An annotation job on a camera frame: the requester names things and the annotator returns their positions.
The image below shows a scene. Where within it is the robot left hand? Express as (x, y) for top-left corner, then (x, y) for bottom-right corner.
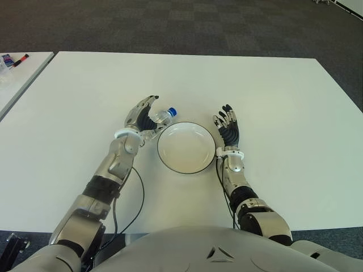
(124, 95), (166, 133)

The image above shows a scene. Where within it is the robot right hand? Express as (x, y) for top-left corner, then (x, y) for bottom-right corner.
(212, 104), (240, 148)

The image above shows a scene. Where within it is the clear water bottle blue cap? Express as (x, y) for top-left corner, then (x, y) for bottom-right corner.
(140, 107), (179, 142)

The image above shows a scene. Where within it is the white plate black rim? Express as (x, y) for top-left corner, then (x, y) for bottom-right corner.
(157, 121), (219, 175)

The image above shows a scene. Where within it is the white side table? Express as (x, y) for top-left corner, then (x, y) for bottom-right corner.
(0, 51), (55, 121)

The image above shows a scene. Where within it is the grey robot torso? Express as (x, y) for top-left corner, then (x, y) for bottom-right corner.
(5, 225), (363, 272)

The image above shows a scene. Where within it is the red marker pen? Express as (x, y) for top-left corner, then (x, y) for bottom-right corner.
(12, 53), (30, 68)

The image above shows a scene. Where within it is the clear plastic bag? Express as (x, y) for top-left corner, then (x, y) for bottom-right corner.
(0, 58), (14, 86)

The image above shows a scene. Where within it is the black stand base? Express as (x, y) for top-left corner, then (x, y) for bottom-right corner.
(0, 232), (31, 264)

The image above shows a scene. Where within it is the white board with dark edge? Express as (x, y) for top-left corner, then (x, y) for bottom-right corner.
(330, 0), (363, 15)

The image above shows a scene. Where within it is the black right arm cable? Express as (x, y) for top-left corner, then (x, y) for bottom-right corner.
(216, 158), (238, 229)

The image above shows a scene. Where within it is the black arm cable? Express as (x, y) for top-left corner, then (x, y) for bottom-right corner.
(100, 167), (145, 247)
(216, 158), (238, 229)

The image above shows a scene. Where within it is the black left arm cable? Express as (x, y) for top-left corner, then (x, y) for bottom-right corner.
(100, 167), (145, 247)

